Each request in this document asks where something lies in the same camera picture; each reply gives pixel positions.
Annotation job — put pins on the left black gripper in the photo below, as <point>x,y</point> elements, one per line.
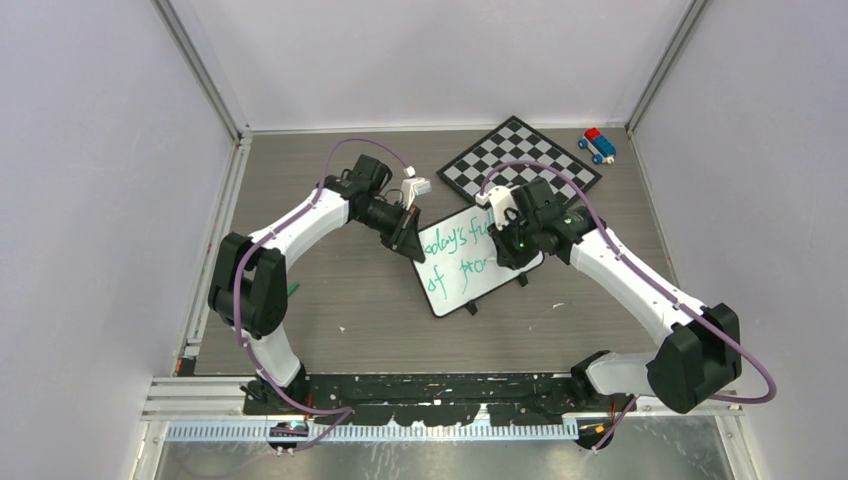
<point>405,237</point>

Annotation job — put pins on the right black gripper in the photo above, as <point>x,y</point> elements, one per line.
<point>508,256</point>

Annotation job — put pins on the small whiteboard with stand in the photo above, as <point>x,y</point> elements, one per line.
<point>460,263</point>

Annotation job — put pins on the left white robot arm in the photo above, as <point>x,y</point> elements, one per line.
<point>249,284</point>

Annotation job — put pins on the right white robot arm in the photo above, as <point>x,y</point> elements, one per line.
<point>691,361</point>

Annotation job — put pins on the black white checkerboard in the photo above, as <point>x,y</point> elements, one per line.
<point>512,140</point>

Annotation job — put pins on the red blue toy car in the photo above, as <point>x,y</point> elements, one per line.
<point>601,149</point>

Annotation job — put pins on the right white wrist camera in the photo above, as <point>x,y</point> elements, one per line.
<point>499,200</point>

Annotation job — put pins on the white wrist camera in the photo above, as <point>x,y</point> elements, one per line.
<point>499,200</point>
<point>413,186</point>

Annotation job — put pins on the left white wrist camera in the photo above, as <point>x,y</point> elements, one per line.
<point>413,186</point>

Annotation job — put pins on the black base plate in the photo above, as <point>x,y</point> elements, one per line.
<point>434,400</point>

